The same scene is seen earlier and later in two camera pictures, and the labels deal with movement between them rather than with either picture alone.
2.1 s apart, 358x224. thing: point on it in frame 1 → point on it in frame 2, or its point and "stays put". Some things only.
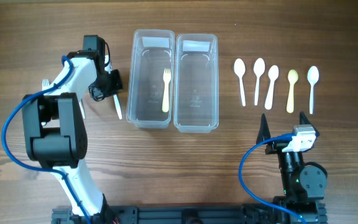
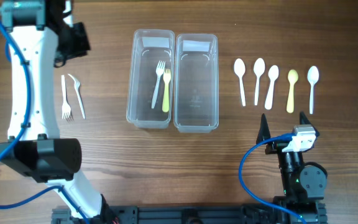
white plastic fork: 117,106 → 160,70
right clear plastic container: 196,106 stays put
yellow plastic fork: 166,78 stays put
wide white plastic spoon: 273,74 stays put
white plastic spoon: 259,67 stays put
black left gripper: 111,82 → 74,42
